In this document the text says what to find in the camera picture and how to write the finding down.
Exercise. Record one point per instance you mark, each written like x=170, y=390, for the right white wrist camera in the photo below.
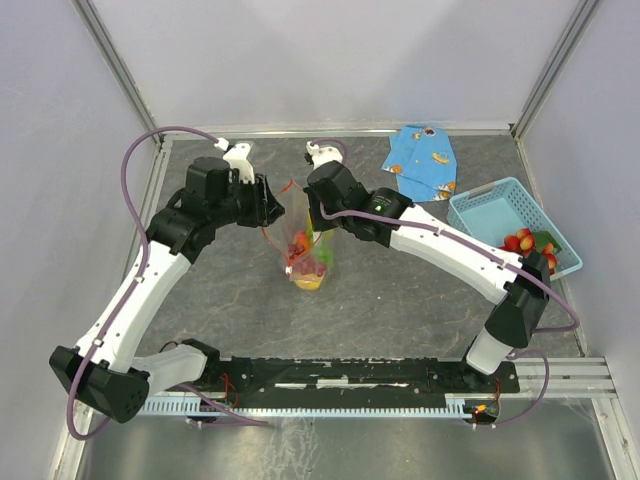
x=320, y=151

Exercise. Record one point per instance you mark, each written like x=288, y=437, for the blue patterned cloth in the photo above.
x=423, y=161

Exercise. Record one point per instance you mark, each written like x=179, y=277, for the purple grapes bunch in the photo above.
x=306, y=261

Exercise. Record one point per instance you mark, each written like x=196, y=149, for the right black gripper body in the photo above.
x=319, y=222

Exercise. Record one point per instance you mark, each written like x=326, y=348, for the clear zip bag orange zipper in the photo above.
x=282, y=232

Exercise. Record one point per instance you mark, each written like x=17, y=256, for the yellow pear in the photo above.
x=309, y=284

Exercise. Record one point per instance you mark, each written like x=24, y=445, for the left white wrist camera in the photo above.
x=237, y=156

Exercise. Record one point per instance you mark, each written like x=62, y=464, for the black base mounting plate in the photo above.
x=323, y=384

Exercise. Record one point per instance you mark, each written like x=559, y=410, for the light blue plastic basket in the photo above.
x=492, y=211

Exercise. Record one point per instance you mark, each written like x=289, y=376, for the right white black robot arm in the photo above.
x=517, y=287

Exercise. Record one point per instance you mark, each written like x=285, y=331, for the green grapes bunch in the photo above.
x=321, y=244

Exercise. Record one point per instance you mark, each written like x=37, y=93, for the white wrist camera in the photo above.
x=320, y=151
x=237, y=156

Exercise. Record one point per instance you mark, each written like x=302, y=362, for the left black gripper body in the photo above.
x=240, y=203

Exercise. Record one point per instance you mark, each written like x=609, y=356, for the orange peach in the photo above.
x=301, y=238

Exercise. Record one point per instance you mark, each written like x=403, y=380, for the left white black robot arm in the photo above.
x=103, y=370

